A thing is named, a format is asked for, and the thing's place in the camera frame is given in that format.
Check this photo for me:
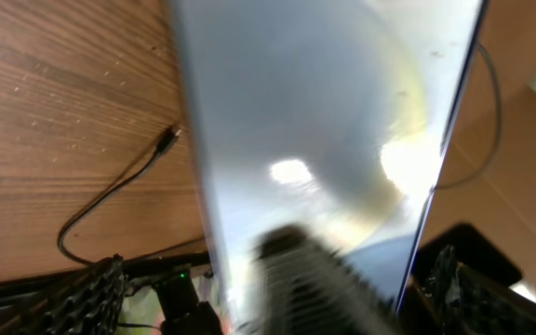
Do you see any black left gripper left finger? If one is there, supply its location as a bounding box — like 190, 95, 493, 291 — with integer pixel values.
0, 255, 127, 335

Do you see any brown cardboard backdrop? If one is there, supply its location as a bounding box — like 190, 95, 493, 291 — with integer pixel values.
422, 0, 536, 288

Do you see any blue Galaxy smartphone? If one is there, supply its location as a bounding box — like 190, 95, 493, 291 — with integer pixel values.
167, 0, 488, 334

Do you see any black charger cable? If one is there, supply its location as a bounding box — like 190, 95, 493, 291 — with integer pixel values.
56, 125, 182, 267

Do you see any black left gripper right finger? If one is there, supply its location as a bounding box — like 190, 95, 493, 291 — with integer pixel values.
422, 246, 536, 335

